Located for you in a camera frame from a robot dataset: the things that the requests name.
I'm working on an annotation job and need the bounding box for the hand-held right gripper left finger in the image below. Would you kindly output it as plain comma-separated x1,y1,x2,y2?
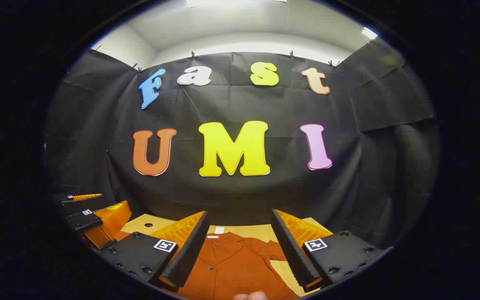
98,210,210,292

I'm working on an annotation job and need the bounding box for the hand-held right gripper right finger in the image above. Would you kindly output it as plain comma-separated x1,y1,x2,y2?
271,209,393,293

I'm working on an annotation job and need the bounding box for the rust orange button-up garment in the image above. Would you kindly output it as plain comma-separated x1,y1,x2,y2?
115,230,301,300

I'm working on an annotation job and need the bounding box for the black backdrop cloth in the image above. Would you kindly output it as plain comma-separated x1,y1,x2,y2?
44,35,440,250

